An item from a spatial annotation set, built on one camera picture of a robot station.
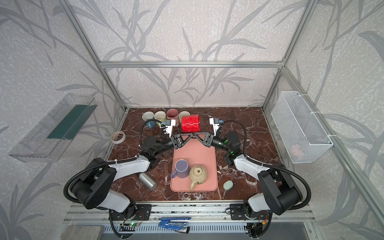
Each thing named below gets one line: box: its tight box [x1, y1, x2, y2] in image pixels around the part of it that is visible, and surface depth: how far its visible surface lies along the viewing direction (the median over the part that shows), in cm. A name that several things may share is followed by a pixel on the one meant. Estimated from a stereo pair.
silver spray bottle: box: [138, 172, 158, 191], surface depth 83 cm
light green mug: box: [154, 111, 167, 128], surface depth 107 cm
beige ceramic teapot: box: [189, 165, 208, 191], surface depth 80 cm
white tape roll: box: [110, 131, 126, 144], surface depth 104 cm
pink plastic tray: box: [170, 135, 219, 192], surface depth 84 cm
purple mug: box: [170, 159, 190, 179], surface depth 82 cm
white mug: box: [178, 110, 191, 124], surface depth 107 cm
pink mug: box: [166, 108, 181, 127], surface depth 107 cm
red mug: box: [181, 114, 201, 133], surface depth 71 cm
